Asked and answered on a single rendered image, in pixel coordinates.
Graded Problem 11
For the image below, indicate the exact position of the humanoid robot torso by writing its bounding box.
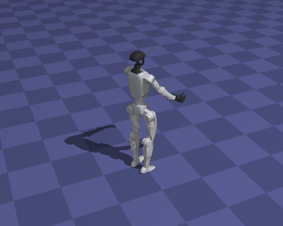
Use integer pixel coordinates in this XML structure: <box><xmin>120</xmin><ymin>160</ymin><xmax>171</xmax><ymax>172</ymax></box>
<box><xmin>127</xmin><ymin>66</ymin><xmax>150</xmax><ymax>116</ymax></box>

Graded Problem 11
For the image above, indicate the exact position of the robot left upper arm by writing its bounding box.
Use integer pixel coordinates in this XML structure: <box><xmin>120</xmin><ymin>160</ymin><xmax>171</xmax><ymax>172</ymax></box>
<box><xmin>123</xmin><ymin>65</ymin><xmax>131</xmax><ymax>75</ymax></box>

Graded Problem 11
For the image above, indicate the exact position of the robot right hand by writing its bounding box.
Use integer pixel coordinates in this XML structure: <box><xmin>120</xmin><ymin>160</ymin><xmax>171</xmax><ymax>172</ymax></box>
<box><xmin>172</xmin><ymin>93</ymin><xmax>186</xmax><ymax>103</ymax></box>

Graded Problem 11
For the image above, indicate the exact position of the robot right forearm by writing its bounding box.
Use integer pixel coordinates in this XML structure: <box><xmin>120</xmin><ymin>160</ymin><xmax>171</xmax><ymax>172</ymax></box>
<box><xmin>160</xmin><ymin>87</ymin><xmax>176</xmax><ymax>100</ymax></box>

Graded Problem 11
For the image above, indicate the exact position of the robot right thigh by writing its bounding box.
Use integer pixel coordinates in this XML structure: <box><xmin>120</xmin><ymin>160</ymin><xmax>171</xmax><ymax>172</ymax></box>
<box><xmin>142</xmin><ymin>109</ymin><xmax>157</xmax><ymax>147</ymax></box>

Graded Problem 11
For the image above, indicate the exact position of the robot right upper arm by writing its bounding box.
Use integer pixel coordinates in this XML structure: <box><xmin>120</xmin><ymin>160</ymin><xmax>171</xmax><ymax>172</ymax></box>
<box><xmin>143</xmin><ymin>74</ymin><xmax>162</xmax><ymax>94</ymax></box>

